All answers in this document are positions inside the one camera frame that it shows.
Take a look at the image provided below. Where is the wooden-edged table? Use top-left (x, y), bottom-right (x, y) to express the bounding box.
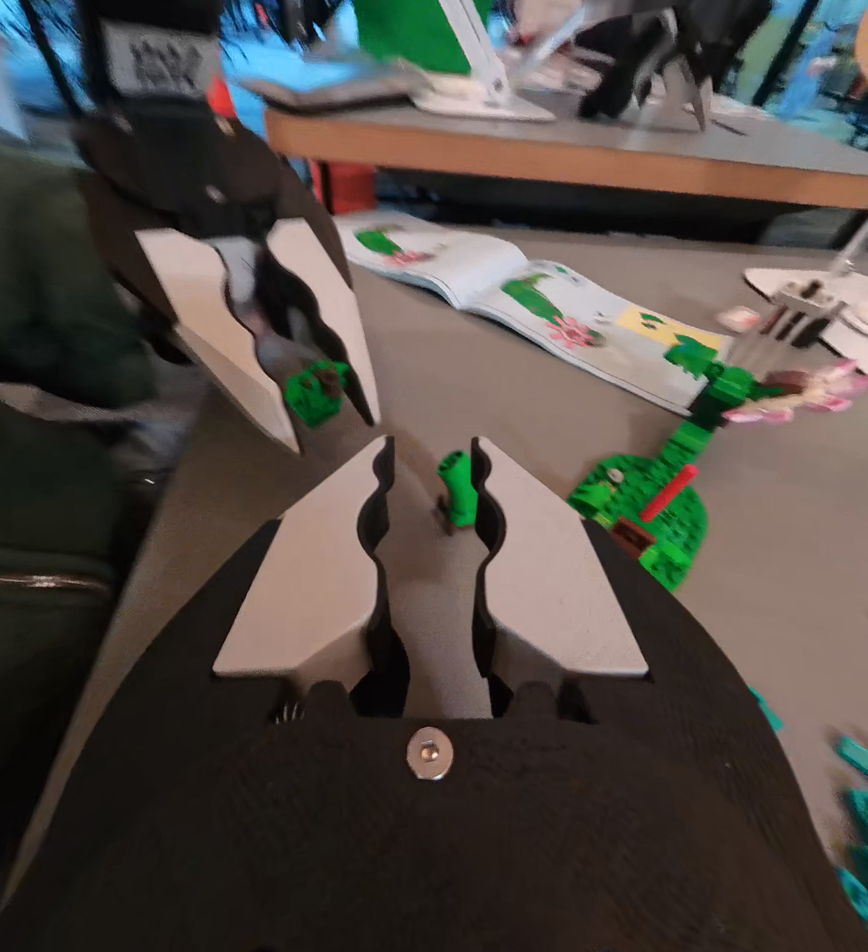
top-left (264, 97), bottom-right (868, 214)

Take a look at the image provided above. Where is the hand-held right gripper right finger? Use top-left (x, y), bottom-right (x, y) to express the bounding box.
top-left (469, 435), bottom-right (652, 681)

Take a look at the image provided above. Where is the grey flat device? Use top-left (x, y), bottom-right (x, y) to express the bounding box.
top-left (240, 56), bottom-right (435, 114)

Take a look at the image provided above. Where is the green cylinder lego piece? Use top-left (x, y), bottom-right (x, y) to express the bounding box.
top-left (434, 448), bottom-right (479, 536)

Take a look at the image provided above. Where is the black and white stand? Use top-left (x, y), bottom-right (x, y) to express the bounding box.
top-left (579, 0), bottom-right (719, 132)

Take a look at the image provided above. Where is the person's left forearm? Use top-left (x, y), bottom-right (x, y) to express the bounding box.
top-left (0, 112), bottom-right (160, 406)

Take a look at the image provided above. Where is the lego instruction booklet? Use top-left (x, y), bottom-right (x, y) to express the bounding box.
top-left (337, 210), bottom-right (736, 417)

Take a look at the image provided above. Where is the green lego plate black clip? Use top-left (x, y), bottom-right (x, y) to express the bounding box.
top-left (284, 359), bottom-right (351, 428)

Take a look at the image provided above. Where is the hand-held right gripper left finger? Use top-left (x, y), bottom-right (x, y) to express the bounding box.
top-left (212, 435), bottom-right (411, 700)

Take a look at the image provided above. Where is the red box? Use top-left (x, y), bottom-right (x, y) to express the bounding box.
top-left (326, 164), bottom-right (377, 217)

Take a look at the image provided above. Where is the white round stand base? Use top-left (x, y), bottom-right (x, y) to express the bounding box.
top-left (745, 178), bottom-right (868, 408)

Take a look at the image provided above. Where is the person's green jacket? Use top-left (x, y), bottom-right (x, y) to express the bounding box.
top-left (0, 375), bottom-right (189, 938)

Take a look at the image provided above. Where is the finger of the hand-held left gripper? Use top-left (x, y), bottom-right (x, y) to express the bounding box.
top-left (135, 229), bottom-right (302, 456)
top-left (263, 216), bottom-right (383, 428)

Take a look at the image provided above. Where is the green lego plant pink flower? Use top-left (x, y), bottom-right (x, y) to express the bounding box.
top-left (568, 360), bottom-right (868, 592)

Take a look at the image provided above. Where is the green panel on white stand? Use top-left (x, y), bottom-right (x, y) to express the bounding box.
top-left (354, 0), bottom-right (555, 123)

